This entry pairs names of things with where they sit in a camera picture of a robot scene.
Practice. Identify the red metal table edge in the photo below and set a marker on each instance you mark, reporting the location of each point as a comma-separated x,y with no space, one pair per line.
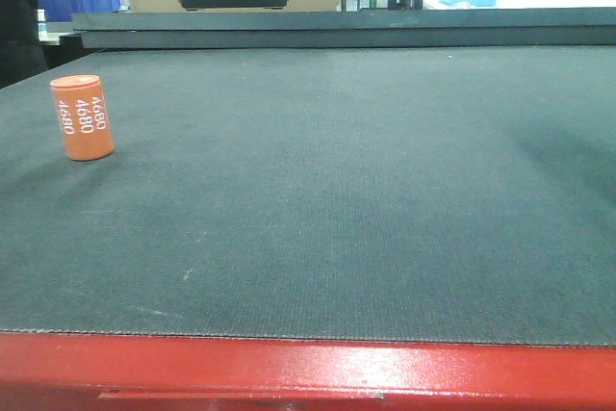
92,372

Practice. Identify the dark grey table mat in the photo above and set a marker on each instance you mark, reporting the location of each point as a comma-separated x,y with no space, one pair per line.
460,195

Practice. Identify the stacked dark grey boards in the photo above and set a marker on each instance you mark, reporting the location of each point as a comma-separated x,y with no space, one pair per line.
365,29

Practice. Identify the orange cylinder marked 4680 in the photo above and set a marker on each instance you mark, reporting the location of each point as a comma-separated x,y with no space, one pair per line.
83,117

